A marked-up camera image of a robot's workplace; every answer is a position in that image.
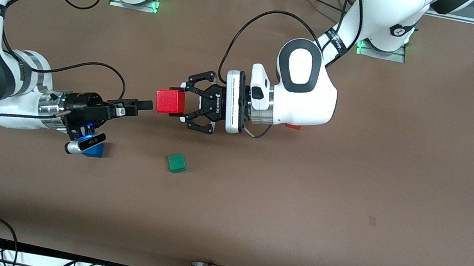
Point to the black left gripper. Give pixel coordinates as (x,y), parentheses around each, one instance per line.
(211,107)

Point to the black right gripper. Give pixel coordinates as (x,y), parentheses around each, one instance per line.
(83,109)

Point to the red block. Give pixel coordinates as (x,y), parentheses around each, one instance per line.
(171,102)

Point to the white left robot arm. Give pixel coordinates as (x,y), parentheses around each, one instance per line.
(314,102)

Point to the blue block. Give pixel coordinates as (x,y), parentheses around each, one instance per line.
(95,152)

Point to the green block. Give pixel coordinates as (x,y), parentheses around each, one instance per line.
(177,163)

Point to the orange block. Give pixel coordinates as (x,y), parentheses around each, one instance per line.
(294,126)

